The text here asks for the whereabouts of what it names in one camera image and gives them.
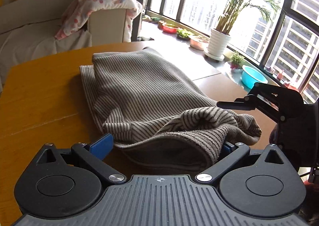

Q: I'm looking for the grey covered sofa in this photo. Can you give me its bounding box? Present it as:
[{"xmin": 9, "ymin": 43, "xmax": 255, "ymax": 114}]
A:
[{"xmin": 1, "ymin": 0, "xmax": 125, "ymax": 85}]

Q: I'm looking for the floral pink blanket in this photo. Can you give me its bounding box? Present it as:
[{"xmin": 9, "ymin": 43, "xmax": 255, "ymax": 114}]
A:
[{"xmin": 55, "ymin": 0, "xmax": 143, "ymax": 42}]

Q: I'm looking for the white ribbed plant pot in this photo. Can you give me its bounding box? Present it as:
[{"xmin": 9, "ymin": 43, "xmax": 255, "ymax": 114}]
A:
[{"xmin": 204, "ymin": 29, "xmax": 231, "ymax": 62}]

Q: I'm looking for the striped knit garment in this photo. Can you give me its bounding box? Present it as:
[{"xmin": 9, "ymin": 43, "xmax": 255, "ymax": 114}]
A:
[{"xmin": 80, "ymin": 48, "xmax": 262, "ymax": 174}]

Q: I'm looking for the small red flower pot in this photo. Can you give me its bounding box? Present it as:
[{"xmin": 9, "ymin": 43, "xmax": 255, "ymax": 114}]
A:
[{"xmin": 230, "ymin": 52, "xmax": 244, "ymax": 69}]

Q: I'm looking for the red plant bowl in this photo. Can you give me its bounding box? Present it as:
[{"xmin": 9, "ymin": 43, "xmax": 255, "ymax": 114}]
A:
[{"xmin": 162, "ymin": 23, "xmax": 179, "ymax": 34}]

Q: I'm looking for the pink plant pot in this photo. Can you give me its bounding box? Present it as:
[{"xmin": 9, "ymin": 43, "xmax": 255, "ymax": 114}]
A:
[{"xmin": 189, "ymin": 35, "xmax": 209, "ymax": 51}]

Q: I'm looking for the teal plastic basin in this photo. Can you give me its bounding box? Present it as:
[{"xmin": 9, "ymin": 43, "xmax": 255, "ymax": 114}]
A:
[{"xmin": 241, "ymin": 65, "xmax": 268, "ymax": 89}]

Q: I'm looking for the green plant tray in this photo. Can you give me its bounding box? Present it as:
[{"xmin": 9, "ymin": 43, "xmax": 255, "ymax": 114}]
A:
[{"xmin": 176, "ymin": 28, "xmax": 194, "ymax": 41}]

